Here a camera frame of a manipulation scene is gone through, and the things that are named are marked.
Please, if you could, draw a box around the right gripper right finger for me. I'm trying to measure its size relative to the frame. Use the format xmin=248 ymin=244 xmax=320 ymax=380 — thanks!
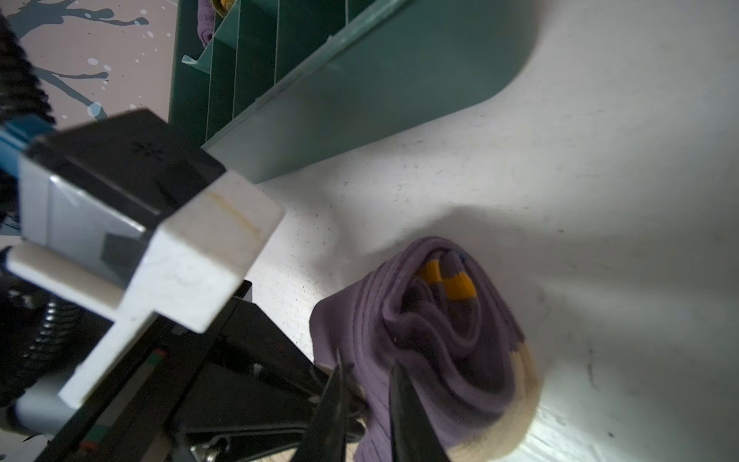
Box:
xmin=389 ymin=362 xmax=450 ymax=462

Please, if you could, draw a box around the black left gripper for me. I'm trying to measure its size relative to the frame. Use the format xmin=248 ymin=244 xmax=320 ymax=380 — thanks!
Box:
xmin=33 ymin=279 xmax=371 ymax=462

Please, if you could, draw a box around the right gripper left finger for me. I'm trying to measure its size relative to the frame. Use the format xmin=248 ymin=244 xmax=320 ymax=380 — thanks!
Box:
xmin=291 ymin=352 xmax=350 ymax=462

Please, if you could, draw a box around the purple striped sock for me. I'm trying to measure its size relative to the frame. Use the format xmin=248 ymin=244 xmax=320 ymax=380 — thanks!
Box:
xmin=310 ymin=237 xmax=542 ymax=461

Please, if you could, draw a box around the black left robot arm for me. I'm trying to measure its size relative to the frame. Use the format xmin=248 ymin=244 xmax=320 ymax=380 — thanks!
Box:
xmin=1 ymin=22 xmax=365 ymax=461

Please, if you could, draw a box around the green compartment tray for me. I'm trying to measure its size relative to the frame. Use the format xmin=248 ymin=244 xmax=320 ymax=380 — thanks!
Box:
xmin=169 ymin=1 xmax=536 ymax=183

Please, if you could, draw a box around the rolled purple sock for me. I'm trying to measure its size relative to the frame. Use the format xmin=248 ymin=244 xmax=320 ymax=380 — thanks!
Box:
xmin=196 ymin=0 xmax=217 ymax=47

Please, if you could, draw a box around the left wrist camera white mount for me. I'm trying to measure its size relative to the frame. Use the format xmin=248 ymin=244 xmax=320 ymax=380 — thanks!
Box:
xmin=1 ymin=110 xmax=285 ymax=409

